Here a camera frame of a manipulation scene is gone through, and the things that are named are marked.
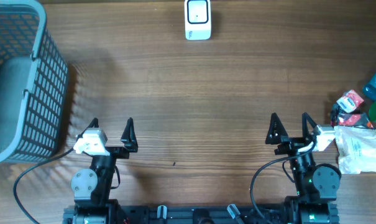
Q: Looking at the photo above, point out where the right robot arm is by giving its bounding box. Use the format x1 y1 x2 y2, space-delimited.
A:
265 113 342 224

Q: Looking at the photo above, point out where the grey plastic mesh basket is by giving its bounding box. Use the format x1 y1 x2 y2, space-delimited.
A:
0 1 69 163

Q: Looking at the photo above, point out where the red white packet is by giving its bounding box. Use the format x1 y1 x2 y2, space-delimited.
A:
336 90 364 113

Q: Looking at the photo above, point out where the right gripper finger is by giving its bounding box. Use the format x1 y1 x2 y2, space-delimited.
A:
302 112 317 140
265 113 288 145

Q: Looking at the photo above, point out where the beige PanTree snack pouch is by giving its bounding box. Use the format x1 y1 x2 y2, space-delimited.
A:
334 126 376 174

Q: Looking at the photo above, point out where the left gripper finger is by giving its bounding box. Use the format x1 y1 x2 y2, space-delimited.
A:
77 118 99 139
120 118 138 152

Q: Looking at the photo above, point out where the black red snack packet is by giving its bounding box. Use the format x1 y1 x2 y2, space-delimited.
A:
330 103 374 129

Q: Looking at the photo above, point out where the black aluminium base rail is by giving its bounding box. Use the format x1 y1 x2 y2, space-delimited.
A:
62 203 341 224

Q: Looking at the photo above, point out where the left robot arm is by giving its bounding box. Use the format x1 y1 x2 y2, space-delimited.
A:
63 118 139 224

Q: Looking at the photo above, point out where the white barcode scanner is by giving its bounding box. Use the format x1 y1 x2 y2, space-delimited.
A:
184 0 212 40

